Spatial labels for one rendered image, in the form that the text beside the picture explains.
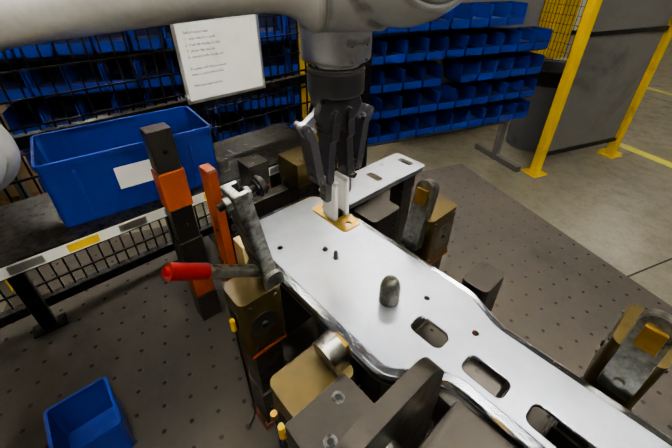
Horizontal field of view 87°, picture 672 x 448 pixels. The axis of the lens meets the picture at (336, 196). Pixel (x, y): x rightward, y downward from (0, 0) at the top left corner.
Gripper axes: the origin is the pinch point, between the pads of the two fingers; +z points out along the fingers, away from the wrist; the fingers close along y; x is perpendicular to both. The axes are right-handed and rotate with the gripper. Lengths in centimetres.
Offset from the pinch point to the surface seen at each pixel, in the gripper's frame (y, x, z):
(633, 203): 268, -20, 114
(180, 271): -25.0, -0.9, -0.7
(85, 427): -46, 21, 43
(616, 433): 5.0, -42.1, 13.5
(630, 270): 188, -38, 114
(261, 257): -15.0, -1.7, 2.6
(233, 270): -18.8, -0.7, 3.4
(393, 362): -7.4, -19.9, 13.4
